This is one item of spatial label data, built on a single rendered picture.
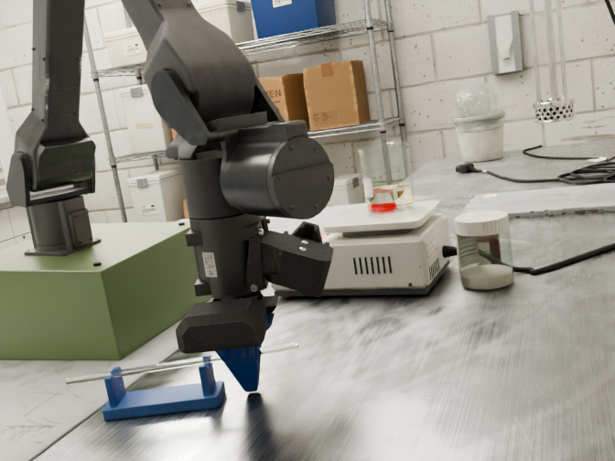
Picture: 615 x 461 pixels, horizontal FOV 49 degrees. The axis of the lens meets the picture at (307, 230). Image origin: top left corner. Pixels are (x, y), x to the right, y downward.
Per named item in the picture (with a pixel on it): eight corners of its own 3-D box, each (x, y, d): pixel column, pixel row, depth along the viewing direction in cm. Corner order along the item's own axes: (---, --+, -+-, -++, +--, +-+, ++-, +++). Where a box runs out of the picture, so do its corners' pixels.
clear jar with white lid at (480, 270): (523, 278, 77) (517, 209, 75) (501, 294, 73) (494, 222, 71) (475, 274, 81) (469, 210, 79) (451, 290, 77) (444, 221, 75)
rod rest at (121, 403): (102, 422, 56) (93, 381, 55) (115, 403, 59) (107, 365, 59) (220, 408, 55) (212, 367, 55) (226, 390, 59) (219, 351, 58)
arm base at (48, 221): (22, 255, 79) (12, 205, 77) (63, 240, 84) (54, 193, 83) (67, 256, 76) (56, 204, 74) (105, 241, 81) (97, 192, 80)
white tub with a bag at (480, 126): (502, 161, 177) (494, 79, 173) (450, 166, 185) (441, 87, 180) (514, 154, 189) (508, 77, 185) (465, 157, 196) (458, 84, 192)
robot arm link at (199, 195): (148, 133, 54) (214, 128, 47) (206, 123, 58) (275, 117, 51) (163, 216, 55) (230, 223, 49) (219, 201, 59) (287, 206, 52)
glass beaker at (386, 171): (413, 218, 78) (404, 145, 76) (360, 222, 80) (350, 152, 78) (423, 206, 84) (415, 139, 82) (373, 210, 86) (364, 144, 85)
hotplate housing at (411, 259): (271, 300, 83) (261, 238, 82) (312, 270, 95) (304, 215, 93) (448, 297, 74) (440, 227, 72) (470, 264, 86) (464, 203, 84)
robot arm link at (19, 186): (9, 207, 78) (-2, 152, 77) (81, 191, 84) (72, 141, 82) (31, 211, 73) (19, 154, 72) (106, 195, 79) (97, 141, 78)
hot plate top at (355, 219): (320, 234, 79) (319, 227, 79) (354, 212, 90) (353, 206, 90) (419, 228, 74) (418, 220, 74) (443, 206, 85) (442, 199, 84)
